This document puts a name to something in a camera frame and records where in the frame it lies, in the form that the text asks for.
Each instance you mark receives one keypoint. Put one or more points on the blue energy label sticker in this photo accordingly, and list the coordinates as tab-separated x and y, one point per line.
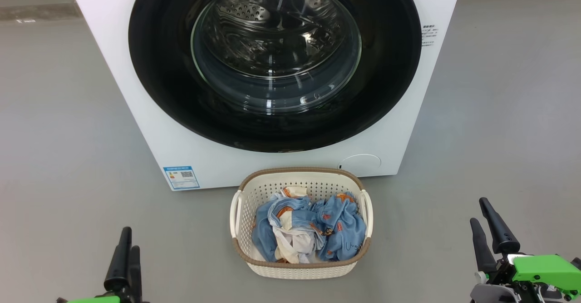
181	177

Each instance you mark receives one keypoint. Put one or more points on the blue and white garment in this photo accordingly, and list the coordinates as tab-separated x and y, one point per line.
281	230

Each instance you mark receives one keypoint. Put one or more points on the cream perforated laundry basket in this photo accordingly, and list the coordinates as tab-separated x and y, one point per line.
299	269

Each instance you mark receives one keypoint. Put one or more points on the washing machine door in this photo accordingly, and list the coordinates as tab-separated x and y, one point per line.
163	80

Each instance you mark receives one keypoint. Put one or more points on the black text instruction sticker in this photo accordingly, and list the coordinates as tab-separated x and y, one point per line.
429	35

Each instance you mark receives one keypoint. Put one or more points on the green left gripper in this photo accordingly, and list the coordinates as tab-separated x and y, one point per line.
95	300

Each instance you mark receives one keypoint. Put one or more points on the stainless steel washing machine drum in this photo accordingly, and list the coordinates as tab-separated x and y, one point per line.
254	26

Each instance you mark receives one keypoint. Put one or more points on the white front-load washing machine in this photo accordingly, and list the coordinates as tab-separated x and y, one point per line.
136	112

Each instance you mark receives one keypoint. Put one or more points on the round white filter cover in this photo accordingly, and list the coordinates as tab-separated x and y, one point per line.
361	164

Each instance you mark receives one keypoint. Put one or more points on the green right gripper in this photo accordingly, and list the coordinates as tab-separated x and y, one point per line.
544	271

